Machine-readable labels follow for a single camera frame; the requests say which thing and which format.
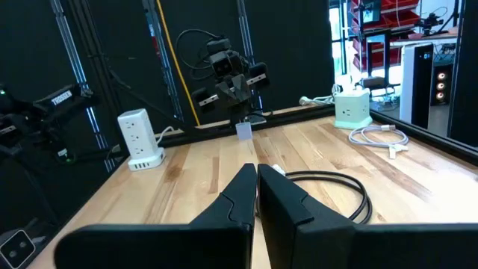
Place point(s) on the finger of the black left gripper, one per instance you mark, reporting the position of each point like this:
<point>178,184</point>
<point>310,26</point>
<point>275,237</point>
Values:
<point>243,91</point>
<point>227,95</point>

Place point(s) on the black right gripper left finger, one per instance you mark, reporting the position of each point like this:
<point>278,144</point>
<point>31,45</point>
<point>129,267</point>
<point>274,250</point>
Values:
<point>209,246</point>

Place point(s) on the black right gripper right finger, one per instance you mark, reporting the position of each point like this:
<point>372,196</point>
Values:
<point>298,243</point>

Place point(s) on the white charger adapter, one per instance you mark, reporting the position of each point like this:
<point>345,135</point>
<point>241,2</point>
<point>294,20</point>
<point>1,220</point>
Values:
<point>138,134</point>

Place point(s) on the mint cube power strip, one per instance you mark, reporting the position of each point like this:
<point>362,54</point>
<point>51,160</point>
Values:
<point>353,110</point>

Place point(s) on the black background robot arm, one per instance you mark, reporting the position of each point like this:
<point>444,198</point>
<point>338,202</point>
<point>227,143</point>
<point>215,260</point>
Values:
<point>429,22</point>

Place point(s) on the black curtain partition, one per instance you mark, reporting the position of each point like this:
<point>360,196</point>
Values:
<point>291,45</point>
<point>465,67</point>

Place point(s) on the red storage bin rack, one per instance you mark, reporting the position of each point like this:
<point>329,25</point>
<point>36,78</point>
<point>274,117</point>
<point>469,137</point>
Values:
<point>388,18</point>

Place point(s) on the white desktop computer tower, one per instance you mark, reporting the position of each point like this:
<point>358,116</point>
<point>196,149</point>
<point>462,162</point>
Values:
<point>409,86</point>

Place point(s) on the black square socket box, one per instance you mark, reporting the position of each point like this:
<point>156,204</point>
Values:
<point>16,249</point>

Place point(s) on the black computer with lit fans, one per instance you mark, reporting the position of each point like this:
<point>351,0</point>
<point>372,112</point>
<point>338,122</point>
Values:
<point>441,84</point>

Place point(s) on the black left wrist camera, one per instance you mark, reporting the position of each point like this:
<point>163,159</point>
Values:
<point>222,65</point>

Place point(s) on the silver aluminium frame post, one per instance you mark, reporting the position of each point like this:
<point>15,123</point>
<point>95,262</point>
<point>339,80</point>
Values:
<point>163,56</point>
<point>245,30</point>
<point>73,56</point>

